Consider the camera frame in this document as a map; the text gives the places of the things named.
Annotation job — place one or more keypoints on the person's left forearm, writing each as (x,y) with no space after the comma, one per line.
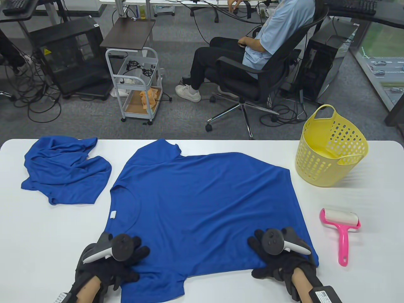
(90,290)

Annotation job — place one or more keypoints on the person's left hand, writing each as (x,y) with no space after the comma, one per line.
(120,270)

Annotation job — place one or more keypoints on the small white storage cart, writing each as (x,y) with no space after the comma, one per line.
(164,9)

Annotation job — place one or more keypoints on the brown side table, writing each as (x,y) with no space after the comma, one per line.
(129,33)

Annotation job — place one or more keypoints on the person's right hand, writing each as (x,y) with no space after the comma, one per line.
(281,265)

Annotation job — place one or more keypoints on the person's right forearm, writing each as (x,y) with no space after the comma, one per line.
(301,287)

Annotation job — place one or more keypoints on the black keyboard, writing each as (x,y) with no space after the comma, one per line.
(15,5)
(347,5)

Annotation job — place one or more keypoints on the orange cloth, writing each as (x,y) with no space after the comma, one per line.
(148,98)

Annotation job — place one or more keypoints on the pink lint roller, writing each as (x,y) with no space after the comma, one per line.
(343,243)

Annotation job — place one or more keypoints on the white rolling cart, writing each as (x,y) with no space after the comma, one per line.
(129,86)

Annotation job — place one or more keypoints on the black mesh office chair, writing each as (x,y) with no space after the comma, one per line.
(240,86)

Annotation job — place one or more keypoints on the black desk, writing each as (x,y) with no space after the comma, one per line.
(391,14)
(79,6)

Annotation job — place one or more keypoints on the black open computer case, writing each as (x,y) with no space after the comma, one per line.
(63,28)

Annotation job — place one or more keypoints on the dark grey hand controller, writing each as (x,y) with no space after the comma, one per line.
(273,241)
(124,246)

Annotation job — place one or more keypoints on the dark grey right hand controller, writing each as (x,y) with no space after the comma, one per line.
(273,241)

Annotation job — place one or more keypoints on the white desk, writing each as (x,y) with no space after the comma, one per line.
(120,8)

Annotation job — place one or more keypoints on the black computer tower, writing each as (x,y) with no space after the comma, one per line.
(331,56)

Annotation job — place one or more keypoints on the blue t-shirt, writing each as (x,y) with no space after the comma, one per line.
(56,170)
(205,205)

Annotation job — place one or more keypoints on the yellow perforated plastic basket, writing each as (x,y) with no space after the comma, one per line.
(325,170)

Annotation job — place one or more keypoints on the dark grey left hand controller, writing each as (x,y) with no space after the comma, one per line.
(124,246)

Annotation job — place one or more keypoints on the black foot pedal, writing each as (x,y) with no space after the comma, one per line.
(186,80)

